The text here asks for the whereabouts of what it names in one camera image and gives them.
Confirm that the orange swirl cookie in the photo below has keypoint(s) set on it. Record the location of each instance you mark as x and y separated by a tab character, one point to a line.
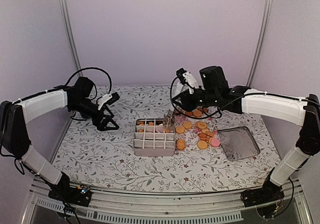
140	122

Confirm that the pink round cookie right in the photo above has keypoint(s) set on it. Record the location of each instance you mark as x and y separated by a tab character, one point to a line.
214	142

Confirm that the right aluminium frame post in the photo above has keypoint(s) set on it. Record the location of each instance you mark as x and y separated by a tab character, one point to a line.
260	42

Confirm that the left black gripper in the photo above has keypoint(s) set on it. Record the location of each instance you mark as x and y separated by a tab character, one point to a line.
101	125

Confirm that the aluminium front rail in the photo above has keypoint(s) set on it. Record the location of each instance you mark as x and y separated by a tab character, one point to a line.
112	206

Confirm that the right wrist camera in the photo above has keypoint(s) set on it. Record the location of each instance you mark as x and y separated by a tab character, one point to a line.
186	78

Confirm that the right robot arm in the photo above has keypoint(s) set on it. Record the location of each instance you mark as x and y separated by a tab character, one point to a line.
215	92

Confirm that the metal tin with white dividers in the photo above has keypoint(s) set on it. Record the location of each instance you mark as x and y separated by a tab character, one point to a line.
149	143

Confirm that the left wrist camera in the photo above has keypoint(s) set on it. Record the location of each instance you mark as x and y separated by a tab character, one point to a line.
108	99

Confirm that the silver tin lid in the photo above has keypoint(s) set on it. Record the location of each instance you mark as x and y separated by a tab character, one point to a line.
238	143

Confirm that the aluminium frame post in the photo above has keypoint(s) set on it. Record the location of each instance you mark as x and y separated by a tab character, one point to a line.
69	33
260	42

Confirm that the floral tablecloth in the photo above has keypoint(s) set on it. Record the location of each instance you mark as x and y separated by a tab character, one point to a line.
106	159

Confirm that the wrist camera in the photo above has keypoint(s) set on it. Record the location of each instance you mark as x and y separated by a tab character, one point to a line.
108	99
186	78

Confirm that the metal serving tongs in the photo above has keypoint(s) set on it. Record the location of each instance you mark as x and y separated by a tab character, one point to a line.
169	118

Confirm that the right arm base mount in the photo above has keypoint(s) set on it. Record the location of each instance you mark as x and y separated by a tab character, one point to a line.
265	194

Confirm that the left aluminium frame post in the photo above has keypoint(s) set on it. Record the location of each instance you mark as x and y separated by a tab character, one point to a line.
69	33

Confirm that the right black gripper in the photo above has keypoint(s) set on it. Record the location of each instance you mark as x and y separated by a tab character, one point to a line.
186	105

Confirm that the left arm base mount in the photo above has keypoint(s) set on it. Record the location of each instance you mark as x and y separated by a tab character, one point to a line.
80	196

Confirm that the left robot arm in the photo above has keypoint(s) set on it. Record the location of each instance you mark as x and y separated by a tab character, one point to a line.
25	121

